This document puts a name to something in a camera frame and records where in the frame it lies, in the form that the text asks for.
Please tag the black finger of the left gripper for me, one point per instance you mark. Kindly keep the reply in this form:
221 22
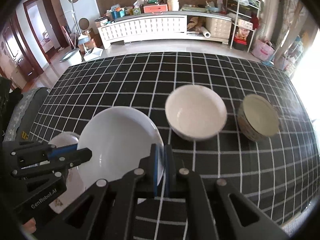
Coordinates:
69 156

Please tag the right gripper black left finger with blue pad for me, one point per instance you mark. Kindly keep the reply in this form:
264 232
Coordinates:
106 209

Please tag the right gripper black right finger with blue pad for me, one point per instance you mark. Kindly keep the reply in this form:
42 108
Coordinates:
217 210

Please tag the white plate pink flowers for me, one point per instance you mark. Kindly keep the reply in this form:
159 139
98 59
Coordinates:
74 183

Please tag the plain white plate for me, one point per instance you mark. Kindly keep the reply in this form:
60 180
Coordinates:
118 137

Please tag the patterned grey rim bowl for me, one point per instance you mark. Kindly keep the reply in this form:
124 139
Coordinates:
257 118

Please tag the white bowl pink floral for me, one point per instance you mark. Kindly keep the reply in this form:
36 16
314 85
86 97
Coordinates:
195 112

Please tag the person's left hand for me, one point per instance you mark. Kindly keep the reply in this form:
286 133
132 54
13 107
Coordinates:
30 226

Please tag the dark red wooden door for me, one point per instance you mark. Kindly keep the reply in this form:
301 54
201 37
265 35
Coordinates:
19 50

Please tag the black white grid tablecloth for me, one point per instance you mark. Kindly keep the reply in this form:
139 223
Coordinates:
181 146

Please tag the white long TV cabinet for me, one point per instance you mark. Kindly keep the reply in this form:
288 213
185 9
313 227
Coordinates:
170 25

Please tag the pink storage box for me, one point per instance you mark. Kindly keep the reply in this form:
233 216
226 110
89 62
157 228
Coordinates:
155 8

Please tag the white plastic jug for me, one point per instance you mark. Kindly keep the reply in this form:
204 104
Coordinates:
173 5

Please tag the paper towel roll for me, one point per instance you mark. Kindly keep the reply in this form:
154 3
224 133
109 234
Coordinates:
205 32

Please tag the cream tufted drawer unit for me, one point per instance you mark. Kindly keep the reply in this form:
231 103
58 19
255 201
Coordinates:
218 28

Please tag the white metal shelf rack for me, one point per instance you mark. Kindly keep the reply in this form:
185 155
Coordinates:
245 22

